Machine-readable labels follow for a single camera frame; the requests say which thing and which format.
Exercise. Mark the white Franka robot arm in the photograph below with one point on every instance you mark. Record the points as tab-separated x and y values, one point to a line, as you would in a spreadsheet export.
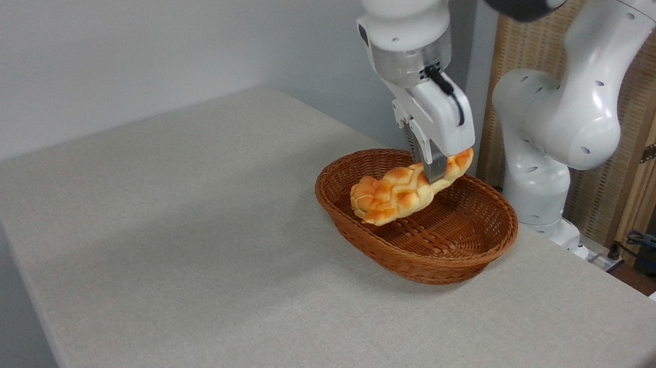
554	122

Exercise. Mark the brown wicker basket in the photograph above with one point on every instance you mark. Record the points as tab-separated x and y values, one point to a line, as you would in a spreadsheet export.
437	250

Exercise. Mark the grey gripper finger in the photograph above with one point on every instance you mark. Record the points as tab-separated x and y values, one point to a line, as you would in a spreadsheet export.
435	168
416	147

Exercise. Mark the white power strip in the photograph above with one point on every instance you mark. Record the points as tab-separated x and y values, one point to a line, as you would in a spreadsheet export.
600	258

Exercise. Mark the round knotted bread roll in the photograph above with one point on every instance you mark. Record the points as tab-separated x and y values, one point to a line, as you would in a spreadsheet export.
358	202

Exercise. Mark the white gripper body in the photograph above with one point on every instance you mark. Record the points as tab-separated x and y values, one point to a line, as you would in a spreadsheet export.
441	120

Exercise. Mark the long braided bread loaf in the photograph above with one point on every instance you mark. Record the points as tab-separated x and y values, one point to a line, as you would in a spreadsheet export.
406	192

